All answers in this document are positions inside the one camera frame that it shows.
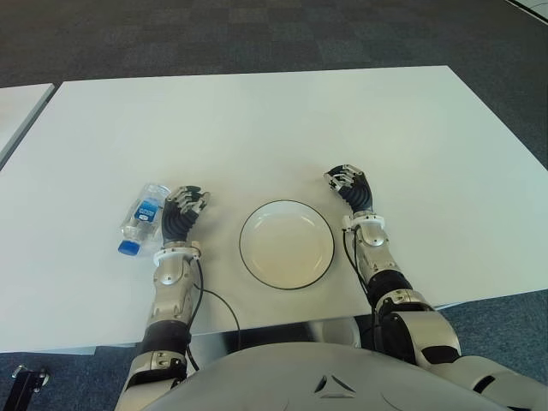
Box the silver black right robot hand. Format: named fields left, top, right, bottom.
left=323, top=163, right=374, bottom=213

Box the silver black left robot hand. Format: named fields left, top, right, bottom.
left=160, top=184, right=212, bottom=252

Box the clear water bottle blue cap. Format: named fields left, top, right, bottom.
left=117, top=182, right=171, bottom=257

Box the white plate black rim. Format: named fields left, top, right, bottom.
left=238, top=200, right=336, bottom=291

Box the white robot hip joint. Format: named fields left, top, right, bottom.
left=307, top=316, right=363, bottom=350

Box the grey robot torso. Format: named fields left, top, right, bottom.
left=170, top=331, right=485, bottom=411

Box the white side table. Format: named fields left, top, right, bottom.
left=0, top=83, right=56, bottom=166

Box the black metal stand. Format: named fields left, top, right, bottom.
left=11, top=364, right=49, bottom=411

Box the white panel edge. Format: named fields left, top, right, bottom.
left=504, top=0, right=548, bottom=21

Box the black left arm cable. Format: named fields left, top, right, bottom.
left=183, top=252, right=240, bottom=372

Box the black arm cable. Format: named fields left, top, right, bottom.
left=342, top=226, right=382, bottom=343
left=183, top=252, right=240, bottom=372

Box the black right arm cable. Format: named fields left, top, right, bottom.
left=342, top=226, right=382, bottom=343

